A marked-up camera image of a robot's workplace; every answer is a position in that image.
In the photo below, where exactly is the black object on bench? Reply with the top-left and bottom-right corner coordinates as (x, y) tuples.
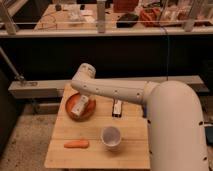
(116, 13), (139, 28)

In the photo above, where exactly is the orange carrot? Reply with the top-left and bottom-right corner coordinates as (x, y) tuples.
(64, 140), (89, 148)

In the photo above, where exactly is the grey metal pole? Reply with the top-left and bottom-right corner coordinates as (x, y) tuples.
(0, 46), (38, 88)

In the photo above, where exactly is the orange ceramic bowl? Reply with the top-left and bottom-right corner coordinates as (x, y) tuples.
(65, 93), (96, 121)

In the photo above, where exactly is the white plastic cup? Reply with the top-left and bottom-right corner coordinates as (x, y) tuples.
(100, 126), (121, 150)

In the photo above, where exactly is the grey metal beam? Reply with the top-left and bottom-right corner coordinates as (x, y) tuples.
(8, 75), (206, 99)

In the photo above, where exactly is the wooden table board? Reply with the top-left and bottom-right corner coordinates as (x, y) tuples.
(45, 83), (150, 170)

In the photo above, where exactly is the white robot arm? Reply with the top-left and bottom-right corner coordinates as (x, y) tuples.
(71, 63), (209, 171)

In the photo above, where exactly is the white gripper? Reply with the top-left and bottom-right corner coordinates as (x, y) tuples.
(71, 95), (89, 118)

